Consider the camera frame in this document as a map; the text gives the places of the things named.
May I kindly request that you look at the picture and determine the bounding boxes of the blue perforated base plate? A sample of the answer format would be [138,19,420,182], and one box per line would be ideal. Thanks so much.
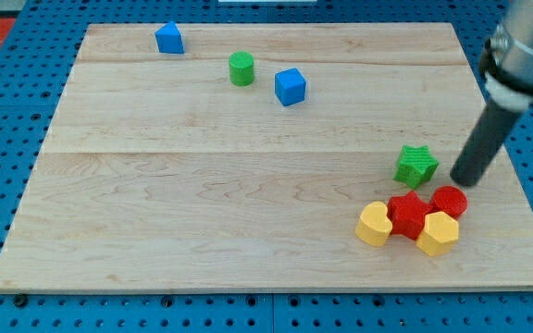
[0,1,533,332]

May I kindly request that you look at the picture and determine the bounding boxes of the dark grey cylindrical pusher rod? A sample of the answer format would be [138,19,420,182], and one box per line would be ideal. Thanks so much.
[450,99,522,187]

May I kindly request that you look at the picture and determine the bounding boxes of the yellow hexagon block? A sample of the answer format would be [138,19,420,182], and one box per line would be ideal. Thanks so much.
[415,211,459,257]

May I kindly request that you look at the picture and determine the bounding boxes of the yellow heart block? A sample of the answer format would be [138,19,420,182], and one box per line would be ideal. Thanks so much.
[355,201,393,247]

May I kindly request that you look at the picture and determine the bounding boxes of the green cylinder block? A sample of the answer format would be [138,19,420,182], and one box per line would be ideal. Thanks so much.
[229,51,254,86]

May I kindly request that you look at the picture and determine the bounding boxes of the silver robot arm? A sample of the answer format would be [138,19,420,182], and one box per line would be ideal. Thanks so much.
[450,0,533,187]

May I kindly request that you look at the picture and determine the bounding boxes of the light wooden board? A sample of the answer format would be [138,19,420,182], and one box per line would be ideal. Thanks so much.
[0,23,533,295]

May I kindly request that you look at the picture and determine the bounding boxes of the blue cube block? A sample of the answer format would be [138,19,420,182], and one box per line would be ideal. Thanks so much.
[275,68,306,106]

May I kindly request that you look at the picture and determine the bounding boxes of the green star block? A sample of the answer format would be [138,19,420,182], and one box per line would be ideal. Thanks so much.
[393,145,440,190]

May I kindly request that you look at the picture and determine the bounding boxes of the red star block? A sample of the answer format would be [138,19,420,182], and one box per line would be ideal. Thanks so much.
[388,191,433,241]

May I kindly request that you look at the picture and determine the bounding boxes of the red cylinder block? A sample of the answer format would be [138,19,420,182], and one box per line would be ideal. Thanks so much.
[430,186,468,219]

